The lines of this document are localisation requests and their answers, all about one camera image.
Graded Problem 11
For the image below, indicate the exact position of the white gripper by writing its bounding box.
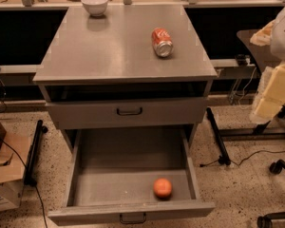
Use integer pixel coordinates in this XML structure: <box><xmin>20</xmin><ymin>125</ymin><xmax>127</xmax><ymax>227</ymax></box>
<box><xmin>250</xmin><ymin>21</ymin><xmax>285</xmax><ymax>124</ymax></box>

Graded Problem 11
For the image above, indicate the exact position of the orange fruit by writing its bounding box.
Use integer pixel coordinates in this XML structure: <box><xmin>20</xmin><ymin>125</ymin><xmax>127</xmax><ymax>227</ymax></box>
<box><xmin>153</xmin><ymin>179</ymin><xmax>172</xmax><ymax>199</ymax></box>

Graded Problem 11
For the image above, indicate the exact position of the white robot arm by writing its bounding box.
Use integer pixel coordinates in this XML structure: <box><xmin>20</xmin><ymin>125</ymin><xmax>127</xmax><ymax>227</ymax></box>
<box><xmin>249</xmin><ymin>7</ymin><xmax>285</xmax><ymax>124</ymax></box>

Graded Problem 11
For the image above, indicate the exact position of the grey drawer cabinet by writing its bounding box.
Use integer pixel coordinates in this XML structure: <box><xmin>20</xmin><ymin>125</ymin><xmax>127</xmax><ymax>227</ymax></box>
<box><xmin>33</xmin><ymin>5</ymin><xmax>217</xmax><ymax>146</ymax></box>

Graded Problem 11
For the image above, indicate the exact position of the closed grey top drawer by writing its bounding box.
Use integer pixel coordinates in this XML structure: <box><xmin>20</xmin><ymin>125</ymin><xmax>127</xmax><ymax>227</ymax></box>
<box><xmin>47</xmin><ymin>97</ymin><xmax>207</xmax><ymax>129</ymax></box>

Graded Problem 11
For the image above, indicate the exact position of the open grey middle drawer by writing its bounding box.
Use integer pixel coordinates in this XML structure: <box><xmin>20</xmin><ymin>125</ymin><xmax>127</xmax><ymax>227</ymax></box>
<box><xmin>48</xmin><ymin>126</ymin><xmax>215</xmax><ymax>226</ymax></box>

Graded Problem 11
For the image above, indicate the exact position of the dark side table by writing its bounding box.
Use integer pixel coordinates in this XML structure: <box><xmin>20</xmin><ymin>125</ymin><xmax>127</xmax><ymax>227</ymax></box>
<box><xmin>218</xmin><ymin>29</ymin><xmax>285</xmax><ymax>137</ymax></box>

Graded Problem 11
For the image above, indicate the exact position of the orange soda can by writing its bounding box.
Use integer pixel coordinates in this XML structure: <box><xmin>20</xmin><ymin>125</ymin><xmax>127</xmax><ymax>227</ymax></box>
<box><xmin>151</xmin><ymin>28</ymin><xmax>174</xmax><ymax>58</ymax></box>

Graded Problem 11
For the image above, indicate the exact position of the black stand leg right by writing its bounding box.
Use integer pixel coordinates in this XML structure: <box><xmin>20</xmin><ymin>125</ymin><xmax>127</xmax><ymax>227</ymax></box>
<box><xmin>206</xmin><ymin>107</ymin><xmax>231</xmax><ymax>165</ymax></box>

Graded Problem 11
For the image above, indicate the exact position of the black stand leg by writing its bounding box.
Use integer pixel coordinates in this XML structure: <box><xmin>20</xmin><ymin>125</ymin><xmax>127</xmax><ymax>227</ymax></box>
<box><xmin>206</xmin><ymin>107</ymin><xmax>231</xmax><ymax>165</ymax></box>
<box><xmin>24</xmin><ymin>120</ymin><xmax>48</xmax><ymax>186</ymax></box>

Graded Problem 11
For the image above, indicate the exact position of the black chair caster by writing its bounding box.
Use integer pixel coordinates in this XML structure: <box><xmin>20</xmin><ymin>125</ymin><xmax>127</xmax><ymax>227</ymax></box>
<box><xmin>269</xmin><ymin>160</ymin><xmax>285</xmax><ymax>175</ymax></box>

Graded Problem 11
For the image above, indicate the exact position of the white ceramic bowl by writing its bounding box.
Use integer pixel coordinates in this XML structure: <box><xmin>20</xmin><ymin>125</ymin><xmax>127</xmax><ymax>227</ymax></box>
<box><xmin>81</xmin><ymin>0</ymin><xmax>108</xmax><ymax>16</ymax></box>

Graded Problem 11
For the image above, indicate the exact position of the black caster bottom right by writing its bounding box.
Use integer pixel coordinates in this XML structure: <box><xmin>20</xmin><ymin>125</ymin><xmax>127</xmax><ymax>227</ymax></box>
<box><xmin>256</xmin><ymin>212</ymin><xmax>285</xmax><ymax>228</ymax></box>

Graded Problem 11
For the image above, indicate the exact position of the black stand leg left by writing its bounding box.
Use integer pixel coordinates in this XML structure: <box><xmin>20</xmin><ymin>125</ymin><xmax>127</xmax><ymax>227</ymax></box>
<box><xmin>24</xmin><ymin>120</ymin><xmax>48</xmax><ymax>186</ymax></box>

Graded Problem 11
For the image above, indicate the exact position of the cardboard box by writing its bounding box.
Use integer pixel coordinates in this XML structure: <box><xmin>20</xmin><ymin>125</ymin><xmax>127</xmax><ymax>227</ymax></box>
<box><xmin>0</xmin><ymin>123</ymin><xmax>30</xmax><ymax>212</ymax></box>

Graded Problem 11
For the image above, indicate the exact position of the black floor cable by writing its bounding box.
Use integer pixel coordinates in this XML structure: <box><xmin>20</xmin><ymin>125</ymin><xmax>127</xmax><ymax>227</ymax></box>
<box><xmin>199</xmin><ymin>141</ymin><xmax>285</xmax><ymax>168</ymax></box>

